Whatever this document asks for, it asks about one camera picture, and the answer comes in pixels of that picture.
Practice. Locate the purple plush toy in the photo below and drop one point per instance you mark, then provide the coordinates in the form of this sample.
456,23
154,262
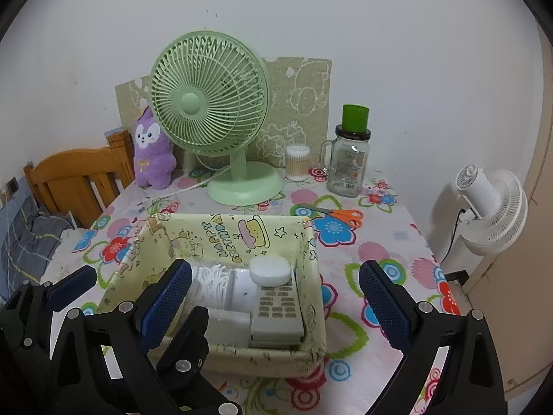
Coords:
151,164

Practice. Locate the beige cartoon wall sheet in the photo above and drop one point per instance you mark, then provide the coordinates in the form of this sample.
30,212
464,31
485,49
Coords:
311,86

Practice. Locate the beige wooden cabinet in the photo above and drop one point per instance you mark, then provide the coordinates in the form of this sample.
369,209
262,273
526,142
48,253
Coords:
527,276

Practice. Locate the white charger plug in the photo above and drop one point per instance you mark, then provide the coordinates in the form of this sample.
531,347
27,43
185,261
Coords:
229,328

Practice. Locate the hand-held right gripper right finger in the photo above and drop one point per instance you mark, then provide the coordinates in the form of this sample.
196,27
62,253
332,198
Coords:
384,307

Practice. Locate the grey plaid blanket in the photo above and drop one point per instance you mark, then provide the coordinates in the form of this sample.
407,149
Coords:
34,233

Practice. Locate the white round container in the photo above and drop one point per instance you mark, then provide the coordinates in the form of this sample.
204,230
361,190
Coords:
271,270

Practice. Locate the glass mug jar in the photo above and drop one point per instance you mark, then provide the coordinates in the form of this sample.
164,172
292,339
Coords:
345,168

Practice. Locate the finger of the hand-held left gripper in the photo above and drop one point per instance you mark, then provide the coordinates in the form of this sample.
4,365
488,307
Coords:
71,285
194,341

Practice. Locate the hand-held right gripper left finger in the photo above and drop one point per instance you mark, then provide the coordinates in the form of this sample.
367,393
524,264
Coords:
168,307

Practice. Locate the clear cotton swab jar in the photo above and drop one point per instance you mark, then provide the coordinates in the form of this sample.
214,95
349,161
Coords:
298,164

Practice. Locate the cartoon print fabric storage box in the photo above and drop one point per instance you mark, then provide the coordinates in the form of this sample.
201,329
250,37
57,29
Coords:
203,233

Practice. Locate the green desk fan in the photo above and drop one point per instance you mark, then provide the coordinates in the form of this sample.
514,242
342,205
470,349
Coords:
194,103

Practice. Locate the white standing fan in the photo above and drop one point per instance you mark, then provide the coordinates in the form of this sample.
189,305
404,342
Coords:
501,207

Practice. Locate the green plastic cup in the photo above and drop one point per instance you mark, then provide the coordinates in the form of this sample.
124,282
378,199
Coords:
355,116

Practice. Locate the grey remote control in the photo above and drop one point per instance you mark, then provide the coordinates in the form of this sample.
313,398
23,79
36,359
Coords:
276,311

